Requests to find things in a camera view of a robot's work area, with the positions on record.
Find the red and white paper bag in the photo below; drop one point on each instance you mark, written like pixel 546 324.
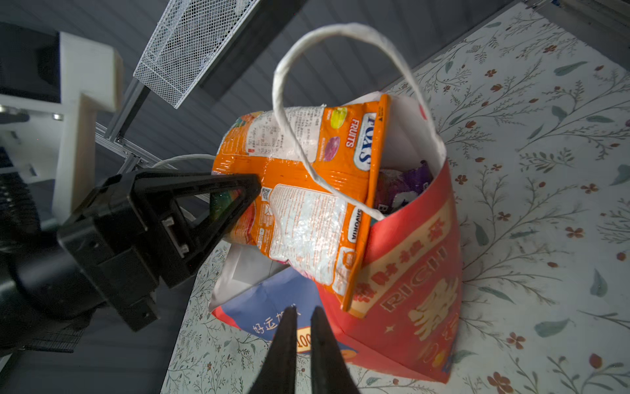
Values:
pixel 403 314

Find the white wire mesh basket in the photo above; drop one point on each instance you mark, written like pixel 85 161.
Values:
pixel 189 39

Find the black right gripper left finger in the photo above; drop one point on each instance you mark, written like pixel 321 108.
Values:
pixel 279 367

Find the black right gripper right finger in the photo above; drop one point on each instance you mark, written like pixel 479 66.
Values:
pixel 329 373

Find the orange snack bag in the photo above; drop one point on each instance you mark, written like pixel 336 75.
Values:
pixel 315 186

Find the purple Fox's candy bag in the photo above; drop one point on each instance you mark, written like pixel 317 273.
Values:
pixel 396 189

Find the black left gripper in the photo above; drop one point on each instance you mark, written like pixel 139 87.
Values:
pixel 131 234

